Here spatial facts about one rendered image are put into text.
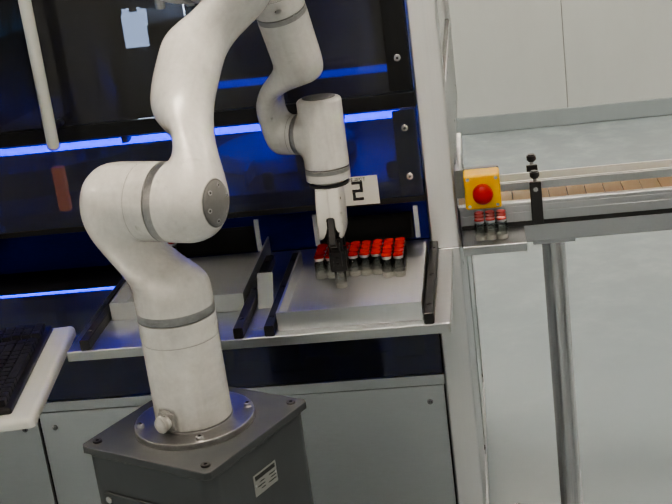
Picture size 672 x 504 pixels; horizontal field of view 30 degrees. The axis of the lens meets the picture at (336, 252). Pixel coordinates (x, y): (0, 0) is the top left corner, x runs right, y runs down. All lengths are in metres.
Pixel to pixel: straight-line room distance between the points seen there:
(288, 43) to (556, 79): 5.07
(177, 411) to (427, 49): 0.93
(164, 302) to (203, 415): 0.19
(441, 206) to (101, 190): 0.89
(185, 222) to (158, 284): 0.12
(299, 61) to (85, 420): 1.04
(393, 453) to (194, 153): 1.14
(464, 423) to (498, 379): 1.35
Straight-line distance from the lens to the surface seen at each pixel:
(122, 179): 1.86
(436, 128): 2.50
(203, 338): 1.90
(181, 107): 1.87
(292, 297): 2.40
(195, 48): 1.92
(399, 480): 2.80
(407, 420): 2.73
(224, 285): 2.52
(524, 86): 7.19
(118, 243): 1.88
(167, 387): 1.92
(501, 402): 3.91
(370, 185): 2.54
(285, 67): 2.21
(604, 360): 4.16
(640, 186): 2.72
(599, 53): 7.18
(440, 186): 2.53
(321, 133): 2.29
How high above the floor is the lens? 1.71
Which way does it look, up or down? 18 degrees down
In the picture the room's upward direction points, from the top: 7 degrees counter-clockwise
